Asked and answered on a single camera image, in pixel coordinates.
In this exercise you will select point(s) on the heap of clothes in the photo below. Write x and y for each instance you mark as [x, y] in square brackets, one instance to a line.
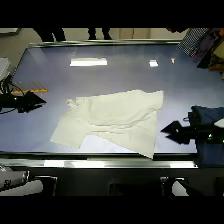
[213, 50]

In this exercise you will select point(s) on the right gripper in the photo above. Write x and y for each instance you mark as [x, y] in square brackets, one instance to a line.
[178, 132]

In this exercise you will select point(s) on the silver frame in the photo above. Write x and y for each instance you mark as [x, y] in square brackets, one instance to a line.
[110, 163]

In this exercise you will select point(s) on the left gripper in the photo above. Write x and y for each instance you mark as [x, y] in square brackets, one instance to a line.
[30, 100]

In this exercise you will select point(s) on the blue garment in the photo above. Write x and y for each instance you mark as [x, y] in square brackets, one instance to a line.
[210, 155]

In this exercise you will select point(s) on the person's legs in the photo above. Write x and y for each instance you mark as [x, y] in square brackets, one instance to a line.
[50, 33]
[99, 32]

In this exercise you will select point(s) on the orange clothes hanger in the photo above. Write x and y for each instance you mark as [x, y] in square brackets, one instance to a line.
[33, 89]

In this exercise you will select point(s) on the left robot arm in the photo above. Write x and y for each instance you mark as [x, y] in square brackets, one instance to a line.
[9, 100]

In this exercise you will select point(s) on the checked shirt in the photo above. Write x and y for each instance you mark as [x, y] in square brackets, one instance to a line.
[192, 41]

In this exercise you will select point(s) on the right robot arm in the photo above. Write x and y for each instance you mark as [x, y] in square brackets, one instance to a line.
[206, 136]

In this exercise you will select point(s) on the white T-shirt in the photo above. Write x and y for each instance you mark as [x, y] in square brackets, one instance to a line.
[116, 116]

